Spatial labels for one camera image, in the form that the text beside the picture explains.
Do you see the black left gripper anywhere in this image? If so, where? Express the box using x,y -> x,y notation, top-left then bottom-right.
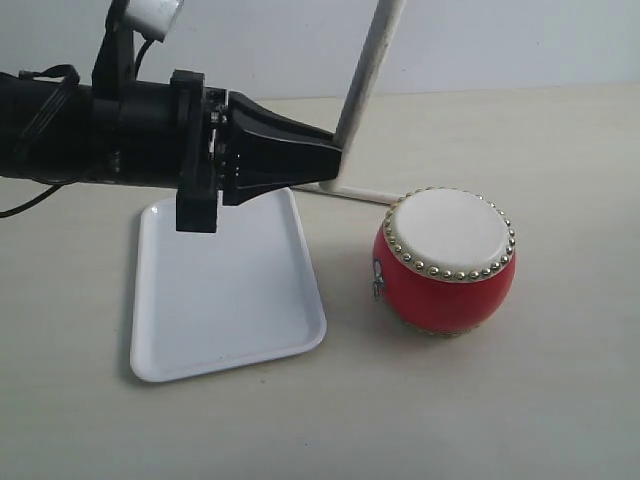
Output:
89,70 -> 342,234

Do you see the wooden drumstick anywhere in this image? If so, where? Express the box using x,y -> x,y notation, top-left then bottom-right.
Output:
292,182 -> 401,206
331,0 -> 407,150

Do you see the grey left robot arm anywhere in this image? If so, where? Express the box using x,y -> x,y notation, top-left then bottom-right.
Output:
1,70 -> 342,233

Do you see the small red drum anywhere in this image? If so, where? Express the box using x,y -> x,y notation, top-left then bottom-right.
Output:
372,187 -> 517,336

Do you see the white rectangular plastic tray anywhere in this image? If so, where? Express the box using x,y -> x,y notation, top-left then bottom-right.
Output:
129,189 -> 327,383

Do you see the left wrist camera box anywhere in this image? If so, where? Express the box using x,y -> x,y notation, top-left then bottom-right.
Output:
123,0 -> 184,42

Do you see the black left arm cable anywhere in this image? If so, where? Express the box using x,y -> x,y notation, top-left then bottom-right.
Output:
0,37 -> 156,219

